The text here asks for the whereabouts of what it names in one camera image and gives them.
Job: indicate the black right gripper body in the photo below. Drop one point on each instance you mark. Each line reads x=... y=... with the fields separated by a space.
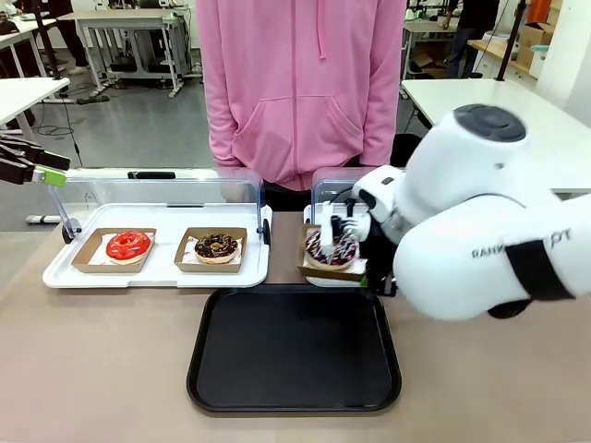
x=381 y=251

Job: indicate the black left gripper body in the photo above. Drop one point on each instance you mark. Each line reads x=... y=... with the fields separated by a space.
x=14 y=161

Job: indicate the brown cardboard donut tray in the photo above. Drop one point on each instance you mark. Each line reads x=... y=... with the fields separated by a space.
x=88 y=263
x=332 y=274
x=184 y=267

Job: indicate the dark donut with colourful sprinkles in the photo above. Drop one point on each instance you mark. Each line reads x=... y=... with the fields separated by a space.
x=318 y=258

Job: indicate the person's left forearm pink sleeve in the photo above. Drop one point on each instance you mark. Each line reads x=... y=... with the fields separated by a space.
x=378 y=124

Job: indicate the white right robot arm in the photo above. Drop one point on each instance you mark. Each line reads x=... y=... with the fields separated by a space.
x=461 y=258

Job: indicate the person's right forearm pink sleeve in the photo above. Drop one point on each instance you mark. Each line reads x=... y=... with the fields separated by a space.
x=221 y=129

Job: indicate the red glazed donut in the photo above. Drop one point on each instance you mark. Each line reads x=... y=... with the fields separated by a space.
x=117 y=251

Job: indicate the black plastic serving tray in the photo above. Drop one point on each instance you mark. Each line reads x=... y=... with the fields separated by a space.
x=295 y=350

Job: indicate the left white display tray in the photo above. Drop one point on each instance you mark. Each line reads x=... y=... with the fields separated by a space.
x=161 y=279

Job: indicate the chocolate donut with nuts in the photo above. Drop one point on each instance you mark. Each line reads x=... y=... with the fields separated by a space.
x=205 y=251

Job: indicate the small white table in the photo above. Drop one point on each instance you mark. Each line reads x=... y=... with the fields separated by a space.
x=23 y=94

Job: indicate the clear display case lid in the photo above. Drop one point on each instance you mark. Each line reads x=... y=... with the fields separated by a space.
x=152 y=189
x=330 y=182

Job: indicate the black pole stand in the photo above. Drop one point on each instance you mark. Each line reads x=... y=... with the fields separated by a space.
x=48 y=41
x=505 y=41

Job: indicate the background person black trousers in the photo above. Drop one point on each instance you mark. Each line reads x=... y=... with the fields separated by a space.
x=74 y=37

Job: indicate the grey background desk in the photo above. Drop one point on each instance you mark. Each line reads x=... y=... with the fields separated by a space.
x=120 y=16

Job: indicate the large white table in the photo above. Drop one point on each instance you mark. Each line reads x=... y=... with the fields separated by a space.
x=425 y=97

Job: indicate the person in pink hoodie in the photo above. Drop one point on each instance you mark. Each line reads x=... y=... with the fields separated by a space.
x=300 y=92

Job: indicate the background desk with clutter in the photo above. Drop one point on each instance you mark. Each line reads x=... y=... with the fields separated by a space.
x=425 y=27

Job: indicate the background person dark clothes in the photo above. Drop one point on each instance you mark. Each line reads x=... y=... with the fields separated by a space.
x=468 y=32

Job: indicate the brown cardboard box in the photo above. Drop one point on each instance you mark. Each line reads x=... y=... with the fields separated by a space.
x=535 y=39

